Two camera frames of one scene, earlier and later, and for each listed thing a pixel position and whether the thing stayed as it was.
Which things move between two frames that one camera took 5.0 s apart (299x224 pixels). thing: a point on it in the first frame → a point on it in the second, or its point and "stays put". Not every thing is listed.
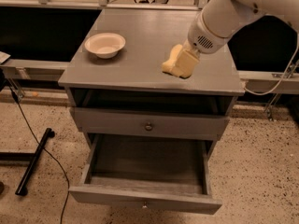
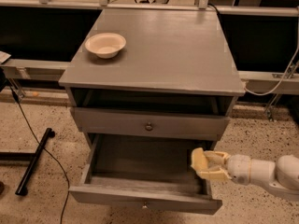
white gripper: (204, 37) → (239, 169)
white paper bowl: (106, 45) stays put
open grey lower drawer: (162, 172) stays put
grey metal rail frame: (19, 71) stays put
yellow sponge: (170, 65) → (198, 160)
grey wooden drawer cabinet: (150, 133) stays put
